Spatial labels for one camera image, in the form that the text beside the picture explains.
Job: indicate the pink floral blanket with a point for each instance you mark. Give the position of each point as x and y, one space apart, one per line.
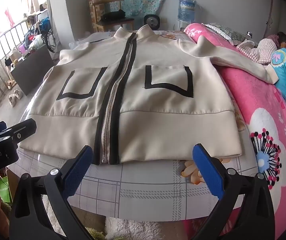
252 100

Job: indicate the wooden chair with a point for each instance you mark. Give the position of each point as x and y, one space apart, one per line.
96 12

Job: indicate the green paper bag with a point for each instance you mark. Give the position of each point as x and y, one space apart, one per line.
4 190

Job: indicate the white fluffy rug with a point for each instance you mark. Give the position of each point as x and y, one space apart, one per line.
123 227

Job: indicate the hanging beige coat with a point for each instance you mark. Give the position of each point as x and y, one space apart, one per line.
30 1

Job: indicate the small phone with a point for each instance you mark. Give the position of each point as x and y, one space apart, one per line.
250 34

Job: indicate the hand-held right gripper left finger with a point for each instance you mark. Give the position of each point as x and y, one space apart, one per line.
75 172

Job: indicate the beige zip jacket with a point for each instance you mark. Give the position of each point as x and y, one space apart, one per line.
158 125

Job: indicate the black bag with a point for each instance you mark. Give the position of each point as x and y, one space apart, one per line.
113 15

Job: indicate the pair of beige slippers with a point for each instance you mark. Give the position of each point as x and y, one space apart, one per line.
11 84

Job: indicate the white wall socket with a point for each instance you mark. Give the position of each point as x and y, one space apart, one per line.
165 21

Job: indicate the lace-trimmed patterned pillow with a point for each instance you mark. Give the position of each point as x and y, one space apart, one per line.
223 31

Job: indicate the black cabinet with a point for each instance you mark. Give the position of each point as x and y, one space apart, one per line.
33 70

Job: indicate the pile of clothes and bags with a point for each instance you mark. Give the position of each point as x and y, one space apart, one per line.
30 40

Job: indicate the black round fan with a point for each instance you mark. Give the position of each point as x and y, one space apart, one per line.
151 21

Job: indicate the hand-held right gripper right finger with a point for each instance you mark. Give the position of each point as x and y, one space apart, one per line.
208 170

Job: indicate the white water dispenser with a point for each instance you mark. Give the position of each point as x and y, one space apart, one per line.
181 25

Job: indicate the blue bicycle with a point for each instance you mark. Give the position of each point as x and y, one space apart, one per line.
45 26

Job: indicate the hanging red cloth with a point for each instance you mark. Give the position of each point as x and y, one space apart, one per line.
9 16

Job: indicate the blue water jug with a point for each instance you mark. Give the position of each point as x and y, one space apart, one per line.
186 8

